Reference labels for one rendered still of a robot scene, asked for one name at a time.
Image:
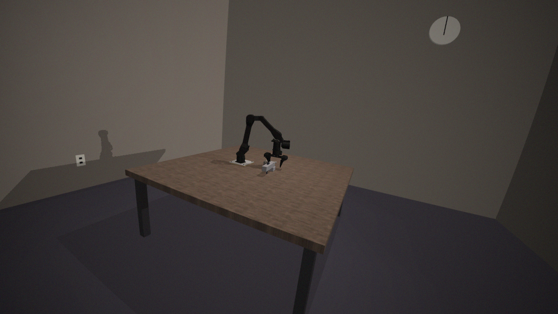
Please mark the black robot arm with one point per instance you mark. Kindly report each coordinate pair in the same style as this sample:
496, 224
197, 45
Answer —
285, 144

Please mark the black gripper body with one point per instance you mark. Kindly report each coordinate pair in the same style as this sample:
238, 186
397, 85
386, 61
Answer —
276, 153

